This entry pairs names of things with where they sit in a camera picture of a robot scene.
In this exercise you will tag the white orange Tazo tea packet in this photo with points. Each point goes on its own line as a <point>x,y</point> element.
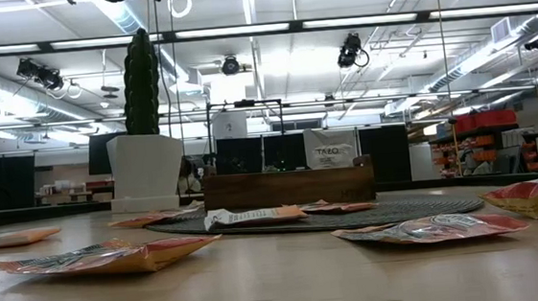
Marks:
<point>329,153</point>
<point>16,237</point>
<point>255,215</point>

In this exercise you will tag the red fruit tea packet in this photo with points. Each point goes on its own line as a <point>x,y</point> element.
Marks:
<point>429,229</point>
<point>114,259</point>
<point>336,207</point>
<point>149,219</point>

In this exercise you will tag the yellow tea packet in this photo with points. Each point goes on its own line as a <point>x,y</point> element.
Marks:
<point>537,201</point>

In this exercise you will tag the wooden tea organizer box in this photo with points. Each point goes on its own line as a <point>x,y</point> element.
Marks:
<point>288,187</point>

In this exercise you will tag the black partition panel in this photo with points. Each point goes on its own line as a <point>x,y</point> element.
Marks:
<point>238,155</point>
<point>0,183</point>
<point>98,154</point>
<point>387,153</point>
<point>286,151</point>

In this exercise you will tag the overhead light bar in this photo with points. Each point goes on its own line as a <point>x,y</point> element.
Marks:
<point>231,31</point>

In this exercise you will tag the grey round placemat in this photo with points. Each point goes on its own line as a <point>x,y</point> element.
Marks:
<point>389,210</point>

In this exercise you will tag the green cactus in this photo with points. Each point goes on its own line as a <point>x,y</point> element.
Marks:
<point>141,83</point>

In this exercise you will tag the thin vertical pole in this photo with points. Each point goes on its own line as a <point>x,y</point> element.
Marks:
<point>443,60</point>

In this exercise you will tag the shelf with red bins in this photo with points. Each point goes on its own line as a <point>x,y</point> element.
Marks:
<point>483,119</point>

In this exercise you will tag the black stand frame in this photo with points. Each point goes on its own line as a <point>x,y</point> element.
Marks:
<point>243,103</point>

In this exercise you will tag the silver ceiling air duct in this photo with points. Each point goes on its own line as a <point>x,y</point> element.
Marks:
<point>505,38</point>

